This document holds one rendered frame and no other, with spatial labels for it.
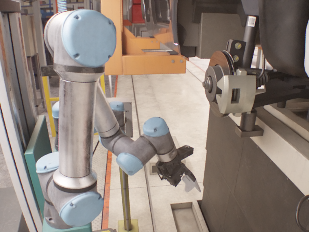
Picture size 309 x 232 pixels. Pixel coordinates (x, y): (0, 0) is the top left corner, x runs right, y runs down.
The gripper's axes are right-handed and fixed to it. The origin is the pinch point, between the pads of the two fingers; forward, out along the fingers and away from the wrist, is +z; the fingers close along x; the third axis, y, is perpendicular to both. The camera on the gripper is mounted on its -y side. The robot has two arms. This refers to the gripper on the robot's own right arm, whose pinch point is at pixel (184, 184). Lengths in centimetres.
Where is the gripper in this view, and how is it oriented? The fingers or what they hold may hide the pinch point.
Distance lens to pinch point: 102.8
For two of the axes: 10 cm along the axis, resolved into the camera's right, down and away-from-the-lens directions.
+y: -6.0, 6.5, -4.7
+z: 3.2, 7.3, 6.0
